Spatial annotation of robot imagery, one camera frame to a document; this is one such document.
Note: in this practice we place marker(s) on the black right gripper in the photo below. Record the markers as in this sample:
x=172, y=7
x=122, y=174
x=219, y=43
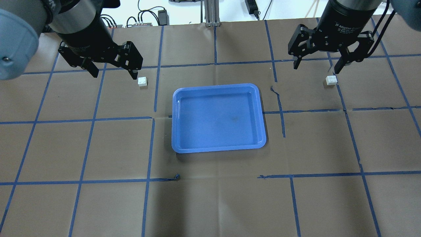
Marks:
x=346, y=19

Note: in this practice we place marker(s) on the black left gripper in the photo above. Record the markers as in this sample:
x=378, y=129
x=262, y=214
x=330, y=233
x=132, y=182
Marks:
x=86, y=34

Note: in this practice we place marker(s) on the white block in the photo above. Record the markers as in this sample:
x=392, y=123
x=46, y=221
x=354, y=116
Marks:
x=142, y=81
x=331, y=80

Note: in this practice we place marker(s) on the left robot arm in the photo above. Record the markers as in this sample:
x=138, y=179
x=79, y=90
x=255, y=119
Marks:
x=23, y=21

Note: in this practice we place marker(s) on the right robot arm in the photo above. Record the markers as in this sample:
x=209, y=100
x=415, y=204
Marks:
x=408, y=9

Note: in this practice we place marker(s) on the blue plastic tray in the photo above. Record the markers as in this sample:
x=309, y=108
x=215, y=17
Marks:
x=217, y=118

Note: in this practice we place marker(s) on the black power adapter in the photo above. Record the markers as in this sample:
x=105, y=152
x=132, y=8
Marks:
x=163, y=18

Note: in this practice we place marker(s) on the brown paper table cover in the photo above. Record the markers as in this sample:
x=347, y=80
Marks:
x=92, y=157

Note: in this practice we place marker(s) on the aluminium frame post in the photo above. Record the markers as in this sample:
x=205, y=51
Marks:
x=211, y=8

